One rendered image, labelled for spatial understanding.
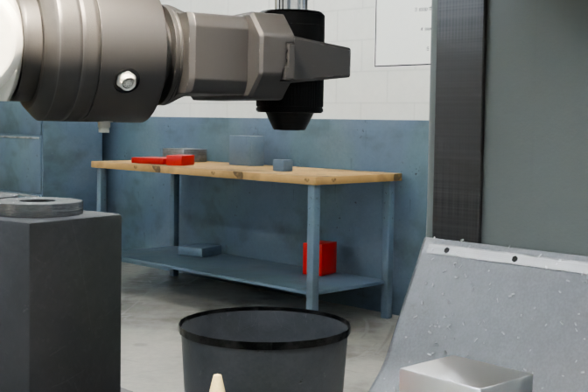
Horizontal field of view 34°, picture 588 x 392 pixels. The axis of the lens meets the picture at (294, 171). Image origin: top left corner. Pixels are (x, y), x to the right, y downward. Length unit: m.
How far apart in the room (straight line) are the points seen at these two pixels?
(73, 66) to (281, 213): 6.16
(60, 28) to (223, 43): 0.10
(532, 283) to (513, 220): 0.07
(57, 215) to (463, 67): 0.44
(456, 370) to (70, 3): 0.31
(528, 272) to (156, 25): 0.52
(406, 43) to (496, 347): 5.08
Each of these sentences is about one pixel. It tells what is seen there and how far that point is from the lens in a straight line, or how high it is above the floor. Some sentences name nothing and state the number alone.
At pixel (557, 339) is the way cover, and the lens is 0.95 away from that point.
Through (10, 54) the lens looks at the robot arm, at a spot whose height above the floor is 1.22.
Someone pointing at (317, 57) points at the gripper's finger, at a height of 1.23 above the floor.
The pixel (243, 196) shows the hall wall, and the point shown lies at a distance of 6.99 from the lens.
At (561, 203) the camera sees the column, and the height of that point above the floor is 1.11.
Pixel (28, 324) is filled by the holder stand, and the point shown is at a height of 1.00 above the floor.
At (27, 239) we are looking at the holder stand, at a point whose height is 1.08.
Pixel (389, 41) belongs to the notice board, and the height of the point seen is 1.68.
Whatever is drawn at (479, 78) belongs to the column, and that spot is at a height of 1.23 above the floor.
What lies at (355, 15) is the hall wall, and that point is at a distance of 6.29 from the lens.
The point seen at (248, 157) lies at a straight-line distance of 6.47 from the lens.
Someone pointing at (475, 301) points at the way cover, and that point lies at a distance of 1.01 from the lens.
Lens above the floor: 1.19
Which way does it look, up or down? 3 degrees down
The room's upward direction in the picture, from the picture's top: 1 degrees clockwise
